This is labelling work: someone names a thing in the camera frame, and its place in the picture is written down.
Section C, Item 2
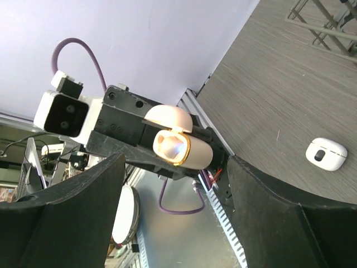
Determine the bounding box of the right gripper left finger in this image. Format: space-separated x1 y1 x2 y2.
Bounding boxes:
1 154 125 267

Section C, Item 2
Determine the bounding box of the grey wire dish rack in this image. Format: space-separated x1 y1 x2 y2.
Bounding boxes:
285 1 356 65

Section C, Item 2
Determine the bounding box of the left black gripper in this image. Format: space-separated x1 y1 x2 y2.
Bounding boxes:
86 115 231 180

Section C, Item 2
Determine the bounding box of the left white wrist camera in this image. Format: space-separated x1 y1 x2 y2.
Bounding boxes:
33 70 103 145

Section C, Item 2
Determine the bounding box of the beige earbud case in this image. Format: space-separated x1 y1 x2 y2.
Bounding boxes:
144 104 213 170

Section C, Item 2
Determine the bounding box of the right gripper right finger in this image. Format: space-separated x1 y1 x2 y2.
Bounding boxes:
226 156 356 267

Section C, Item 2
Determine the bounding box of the white slotted cable duct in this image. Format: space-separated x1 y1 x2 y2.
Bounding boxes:
198 175 248 268

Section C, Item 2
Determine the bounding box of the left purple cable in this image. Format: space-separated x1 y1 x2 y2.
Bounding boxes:
51 37 206 216

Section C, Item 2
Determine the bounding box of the white earbud charging case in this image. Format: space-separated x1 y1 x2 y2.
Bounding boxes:
305 137 348 171

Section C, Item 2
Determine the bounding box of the round white lamp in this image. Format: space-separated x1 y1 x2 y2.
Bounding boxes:
112 185 141 245

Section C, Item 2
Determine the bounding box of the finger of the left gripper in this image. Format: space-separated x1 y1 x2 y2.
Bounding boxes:
94 85 159 145

